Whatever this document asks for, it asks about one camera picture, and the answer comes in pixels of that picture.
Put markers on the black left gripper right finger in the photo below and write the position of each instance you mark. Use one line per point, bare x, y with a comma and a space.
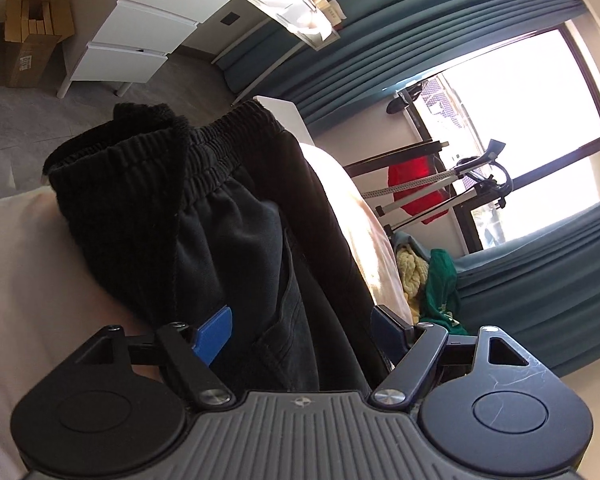
413, 350

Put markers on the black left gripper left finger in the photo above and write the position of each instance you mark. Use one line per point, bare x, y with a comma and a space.
186, 353

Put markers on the black sweatpants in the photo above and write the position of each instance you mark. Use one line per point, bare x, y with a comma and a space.
177, 221

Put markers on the green garment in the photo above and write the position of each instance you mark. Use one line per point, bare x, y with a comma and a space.
441, 303

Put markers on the pale yellow knitted garment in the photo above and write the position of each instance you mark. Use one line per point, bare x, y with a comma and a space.
413, 271

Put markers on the teal curtain near bed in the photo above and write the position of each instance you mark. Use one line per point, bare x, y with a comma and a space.
542, 289

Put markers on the pastel tie-dye duvet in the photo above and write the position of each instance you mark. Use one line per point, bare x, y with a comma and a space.
50, 303

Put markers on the black framed window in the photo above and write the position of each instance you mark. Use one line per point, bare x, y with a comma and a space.
540, 96

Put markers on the white bench at bed foot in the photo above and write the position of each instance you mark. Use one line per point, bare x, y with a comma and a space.
287, 114

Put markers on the teal curtain near desk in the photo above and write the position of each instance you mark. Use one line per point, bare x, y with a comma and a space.
382, 43

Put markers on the white desk with drawers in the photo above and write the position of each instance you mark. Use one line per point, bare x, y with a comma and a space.
127, 41

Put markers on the cardboard box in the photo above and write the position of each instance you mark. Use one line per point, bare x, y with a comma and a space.
32, 30

